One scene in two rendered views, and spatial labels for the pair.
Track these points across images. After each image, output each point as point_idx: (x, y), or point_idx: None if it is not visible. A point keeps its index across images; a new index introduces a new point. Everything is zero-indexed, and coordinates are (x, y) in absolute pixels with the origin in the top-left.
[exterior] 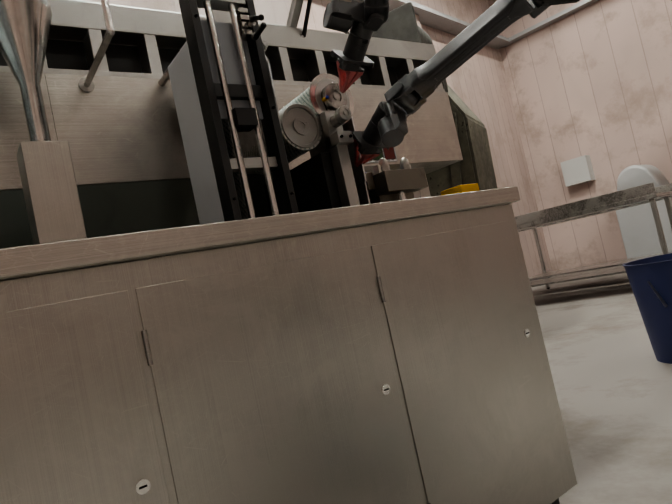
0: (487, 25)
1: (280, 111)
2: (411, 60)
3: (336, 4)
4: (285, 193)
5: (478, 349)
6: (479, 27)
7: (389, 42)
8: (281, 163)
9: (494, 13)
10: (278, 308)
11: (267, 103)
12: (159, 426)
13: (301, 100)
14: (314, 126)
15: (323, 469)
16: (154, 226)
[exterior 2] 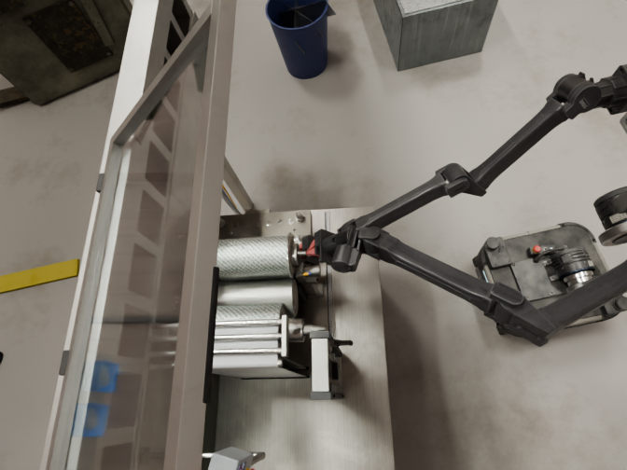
0: (424, 205)
1: (228, 269)
2: (172, 13)
3: (355, 265)
4: (338, 355)
5: None
6: (418, 206)
7: (159, 20)
8: (339, 353)
9: (429, 200)
10: None
11: (334, 349)
12: None
13: (271, 272)
14: (293, 283)
15: None
16: (206, 406)
